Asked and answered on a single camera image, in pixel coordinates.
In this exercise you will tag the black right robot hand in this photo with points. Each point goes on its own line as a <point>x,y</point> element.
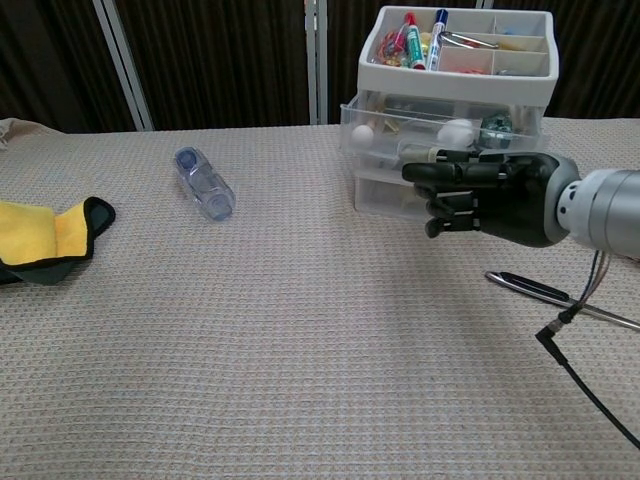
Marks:
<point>510,205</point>

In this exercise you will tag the clear plastic organizer box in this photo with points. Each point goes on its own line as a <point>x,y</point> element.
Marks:
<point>420,125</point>

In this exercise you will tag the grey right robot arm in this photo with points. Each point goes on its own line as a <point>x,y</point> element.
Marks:
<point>610,210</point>

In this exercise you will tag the clear plastic drawer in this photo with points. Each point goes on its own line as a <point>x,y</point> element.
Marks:
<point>385,197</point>
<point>380,165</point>

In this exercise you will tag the white plastic drawer unit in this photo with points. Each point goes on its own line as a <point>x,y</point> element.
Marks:
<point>450,82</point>

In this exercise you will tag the black silver pen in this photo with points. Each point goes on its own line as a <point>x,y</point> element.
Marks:
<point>525,286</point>

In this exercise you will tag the wooden clothespin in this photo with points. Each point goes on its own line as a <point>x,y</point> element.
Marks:
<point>382,122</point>

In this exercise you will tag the white smooth ball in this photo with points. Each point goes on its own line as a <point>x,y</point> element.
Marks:
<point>362,136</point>

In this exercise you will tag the blue cap white marker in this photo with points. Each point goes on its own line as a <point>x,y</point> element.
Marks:
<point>436,45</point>

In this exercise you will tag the red colourful snack packet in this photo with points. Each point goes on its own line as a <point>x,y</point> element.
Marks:
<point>390,47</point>

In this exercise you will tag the beige woven tablecloth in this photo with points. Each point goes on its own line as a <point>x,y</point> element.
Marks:
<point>250,350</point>

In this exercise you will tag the clear plastic water bottle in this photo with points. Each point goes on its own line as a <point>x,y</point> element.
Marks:
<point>202,182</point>

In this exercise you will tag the dark brown pleated curtain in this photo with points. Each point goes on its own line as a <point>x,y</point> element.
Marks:
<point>225,60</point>

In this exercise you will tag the yellow black microfiber cloth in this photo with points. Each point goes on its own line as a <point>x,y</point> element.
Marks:
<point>30,235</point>

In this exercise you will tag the grey upright divider post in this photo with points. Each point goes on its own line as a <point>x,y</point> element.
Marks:
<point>316,60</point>

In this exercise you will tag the grey slanted divider post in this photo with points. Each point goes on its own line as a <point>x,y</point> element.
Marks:
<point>125,70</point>

